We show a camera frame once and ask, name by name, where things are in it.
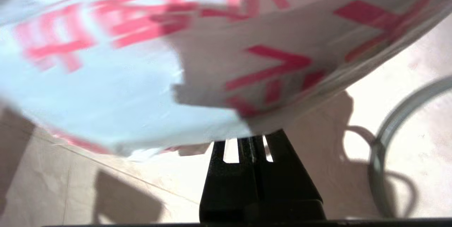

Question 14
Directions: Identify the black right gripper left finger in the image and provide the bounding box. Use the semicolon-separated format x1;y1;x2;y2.
199;139;256;221

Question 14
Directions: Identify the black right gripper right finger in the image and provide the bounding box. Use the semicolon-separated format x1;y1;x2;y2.
252;129;326;220

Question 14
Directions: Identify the red printed plastic bag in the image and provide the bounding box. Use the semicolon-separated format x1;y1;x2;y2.
0;0;452;160

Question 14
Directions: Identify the grey bin ring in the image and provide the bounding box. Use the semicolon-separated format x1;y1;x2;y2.
368;74;452;219

